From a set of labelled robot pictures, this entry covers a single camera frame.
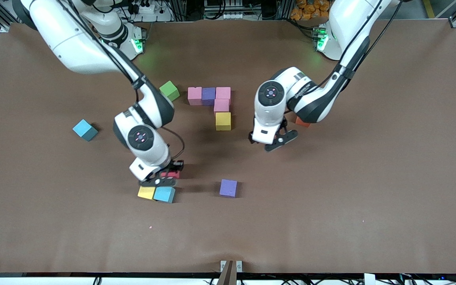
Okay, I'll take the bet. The pile of orange objects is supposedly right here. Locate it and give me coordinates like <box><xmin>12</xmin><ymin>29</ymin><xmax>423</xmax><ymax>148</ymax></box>
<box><xmin>290</xmin><ymin>0</ymin><xmax>331</xmax><ymax>21</ymax></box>

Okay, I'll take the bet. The brown table cover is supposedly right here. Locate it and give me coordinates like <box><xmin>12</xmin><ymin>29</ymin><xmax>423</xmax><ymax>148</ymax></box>
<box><xmin>0</xmin><ymin>20</ymin><xmax>456</xmax><ymax>274</ymax></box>

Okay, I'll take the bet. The silver metal bracket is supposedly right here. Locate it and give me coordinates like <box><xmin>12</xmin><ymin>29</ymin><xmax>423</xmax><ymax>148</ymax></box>
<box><xmin>220</xmin><ymin>260</ymin><xmax>243</xmax><ymax>285</ymax></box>

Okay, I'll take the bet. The purple foam block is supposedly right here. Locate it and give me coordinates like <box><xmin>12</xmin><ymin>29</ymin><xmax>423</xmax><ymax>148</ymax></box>
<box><xmin>201</xmin><ymin>87</ymin><xmax>217</xmax><ymax>106</ymax></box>
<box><xmin>219</xmin><ymin>179</ymin><xmax>238</xmax><ymax>198</ymax></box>

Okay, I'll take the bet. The cyan foam block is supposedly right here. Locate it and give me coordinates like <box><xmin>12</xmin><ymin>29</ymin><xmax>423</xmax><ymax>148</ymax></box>
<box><xmin>154</xmin><ymin>186</ymin><xmax>176</xmax><ymax>203</ymax></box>
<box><xmin>72</xmin><ymin>119</ymin><xmax>99</xmax><ymax>142</ymax></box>

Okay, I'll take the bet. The white equipment rack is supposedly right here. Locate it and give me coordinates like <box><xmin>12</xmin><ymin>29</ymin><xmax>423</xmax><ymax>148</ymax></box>
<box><xmin>203</xmin><ymin>0</ymin><xmax>249</xmax><ymax>20</ymax></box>

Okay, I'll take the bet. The yellow foam block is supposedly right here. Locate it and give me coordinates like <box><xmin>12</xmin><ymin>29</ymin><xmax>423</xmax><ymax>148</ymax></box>
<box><xmin>137</xmin><ymin>186</ymin><xmax>156</xmax><ymax>200</ymax></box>
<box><xmin>215</xmin><ymin>112</ymin><xmax>232</xmax><ymax>131</ymax></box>

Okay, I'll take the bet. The green foam block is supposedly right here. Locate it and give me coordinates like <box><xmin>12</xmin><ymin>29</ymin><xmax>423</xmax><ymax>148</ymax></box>
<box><xmin>159</xmin><ymin>80</ymin><xmax>181</xmax><ymax>103</ymax></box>

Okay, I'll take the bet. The white power strip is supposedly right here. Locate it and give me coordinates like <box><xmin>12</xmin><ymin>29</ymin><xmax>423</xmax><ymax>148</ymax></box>
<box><xmin>128</xmin><ymin>0</ymin><xmax>173</xmax><ymax>22</ymax></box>

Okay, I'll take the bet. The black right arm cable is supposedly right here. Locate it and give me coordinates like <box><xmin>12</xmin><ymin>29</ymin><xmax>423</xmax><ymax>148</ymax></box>
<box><xmin>161</xmin><ymin>126</ymin><xmax>185</xmax><ymax>162</ymax></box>

